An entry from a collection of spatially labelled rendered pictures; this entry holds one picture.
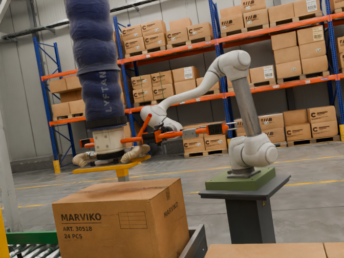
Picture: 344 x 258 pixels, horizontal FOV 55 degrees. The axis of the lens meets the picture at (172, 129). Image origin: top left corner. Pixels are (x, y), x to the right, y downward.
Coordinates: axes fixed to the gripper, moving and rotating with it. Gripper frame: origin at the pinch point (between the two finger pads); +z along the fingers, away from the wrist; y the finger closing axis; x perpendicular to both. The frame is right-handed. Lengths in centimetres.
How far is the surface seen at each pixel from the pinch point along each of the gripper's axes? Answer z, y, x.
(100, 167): 14.7, 10.8, 26.6
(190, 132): 3.5, 0.1, -20.4
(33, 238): -21, 61, 112
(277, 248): -11, 67, -53
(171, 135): 3.5, 0.1, -10.5
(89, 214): 20, 33, 34
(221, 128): 3.6, -0.1, -36.4
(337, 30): -848, -157, -241
